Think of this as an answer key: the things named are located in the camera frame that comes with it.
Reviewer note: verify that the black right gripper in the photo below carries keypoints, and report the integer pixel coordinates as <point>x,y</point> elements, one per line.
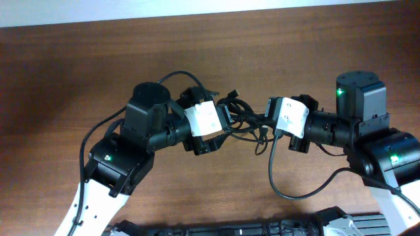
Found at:
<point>298,144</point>

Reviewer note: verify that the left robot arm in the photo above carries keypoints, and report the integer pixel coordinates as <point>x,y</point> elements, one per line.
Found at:
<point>125,155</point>

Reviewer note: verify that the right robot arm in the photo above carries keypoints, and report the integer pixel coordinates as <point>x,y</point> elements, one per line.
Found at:
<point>387,159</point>

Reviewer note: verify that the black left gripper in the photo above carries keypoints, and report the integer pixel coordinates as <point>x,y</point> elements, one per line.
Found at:
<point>201,146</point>

